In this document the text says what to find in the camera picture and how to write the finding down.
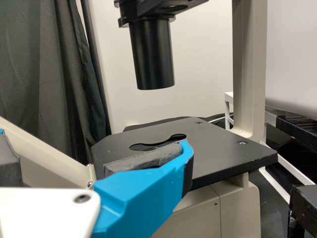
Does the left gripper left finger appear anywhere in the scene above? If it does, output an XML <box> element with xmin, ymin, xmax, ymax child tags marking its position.
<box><xmin>0</xmin><ymin>127</ymin><xmax>22</xmax><ymax>187</ymax></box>

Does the cream microscope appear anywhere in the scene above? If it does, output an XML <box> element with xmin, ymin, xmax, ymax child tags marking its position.
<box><xmin>0</xmin><ymin>0</ymin><xmax>278</xmax><ymax>238</ymax></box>

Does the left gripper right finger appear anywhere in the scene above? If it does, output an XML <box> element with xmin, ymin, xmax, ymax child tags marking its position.
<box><xmin>91</xmin><ymin>138</ymin><xmax>195</xmax><ymax>238</ymax></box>

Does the black platform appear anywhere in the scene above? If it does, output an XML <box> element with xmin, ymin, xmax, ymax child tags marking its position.
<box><xmin>289</xmin><ymin>183</ymin><xmax>317</xmax><ymax>238</ymax></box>
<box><xmin>275</xmin><ymin>114</ymin><xmax>317</xmax><ymax>146</ymax></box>

